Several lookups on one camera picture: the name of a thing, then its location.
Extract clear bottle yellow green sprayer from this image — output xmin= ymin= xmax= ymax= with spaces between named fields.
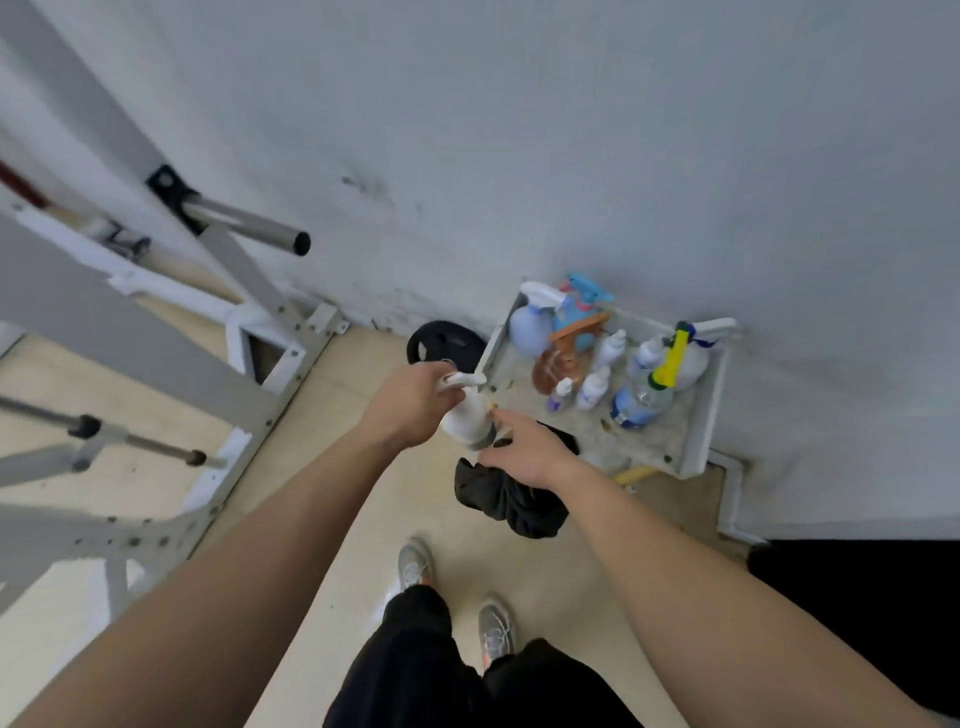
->
xmin=609 ymin=320 xmax=696 ymax=431

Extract white spray bottle teal label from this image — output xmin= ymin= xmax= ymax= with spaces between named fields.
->
xmin=436 ymin=371 xmax=499 ymax=452

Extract pale blue bottle white sprayer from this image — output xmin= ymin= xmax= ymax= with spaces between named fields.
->
xmin=508 ymin=281 xmax=568 ymax=359

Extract person's left hand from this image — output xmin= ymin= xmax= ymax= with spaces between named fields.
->
xmin=359 ymin=361 xmax=466 ymax=453

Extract black weight plate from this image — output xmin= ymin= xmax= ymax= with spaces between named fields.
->
xmin=406 ymin=320 xmax=489 ymax=374

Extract round white bottle blue-tipped sprayer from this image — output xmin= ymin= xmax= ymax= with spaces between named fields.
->
xmin=671 ymin=317 xmax=741 ymax=392

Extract green microfibre cloth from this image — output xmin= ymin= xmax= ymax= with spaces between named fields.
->
xmin=453 ymin=423 xmax=581 ymax=541

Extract person's grey shoe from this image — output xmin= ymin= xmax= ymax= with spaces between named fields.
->
xmin=396 ymin=537 xmax=437 ymax=594
xmin=476 ymin=596 xmax=518 ymax=670

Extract person's right grey shoe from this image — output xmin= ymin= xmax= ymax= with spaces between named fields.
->
xmin=476 ymin=596 xmax=518 ymax=670

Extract orange spray bottle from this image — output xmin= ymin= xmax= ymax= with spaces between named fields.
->
xmin=531 ymin=311 xmax=611 ymax=397

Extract blue spray bottle pink trigger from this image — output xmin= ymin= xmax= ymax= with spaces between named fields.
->
xmin=554 ymin=272 xmax=616 ymax=354

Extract person's right forearm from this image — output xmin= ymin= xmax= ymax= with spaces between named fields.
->
xmin=551 ymin=458 xmax=943 ymax=728

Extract person's right hand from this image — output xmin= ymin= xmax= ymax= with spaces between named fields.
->
xmin=478 ymin=407 xmax=580 ymax=493

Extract grey bar black end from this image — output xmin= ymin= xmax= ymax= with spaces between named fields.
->
xmin=179 ymin=193 xmax=313 ymax=258

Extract black shorts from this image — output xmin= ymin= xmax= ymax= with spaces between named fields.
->
xmin=322 ymin=584 xmax=646 ymax=728

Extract person's left forearm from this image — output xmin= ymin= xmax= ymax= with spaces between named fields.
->
xmin=7 ymin=427 xmax=410 ymax=728

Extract person's left grey shoe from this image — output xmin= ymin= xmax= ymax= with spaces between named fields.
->
xmin=396 ymin=537 xmax=437 ymax=594

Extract white shelf yellow poles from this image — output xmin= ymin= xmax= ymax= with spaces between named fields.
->
xmin=472 ymin=288 xmax=742 ymax=489

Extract white metal rack frame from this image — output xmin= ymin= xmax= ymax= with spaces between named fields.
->
xmin=0 ymin=0 xmax=351 ymax=624

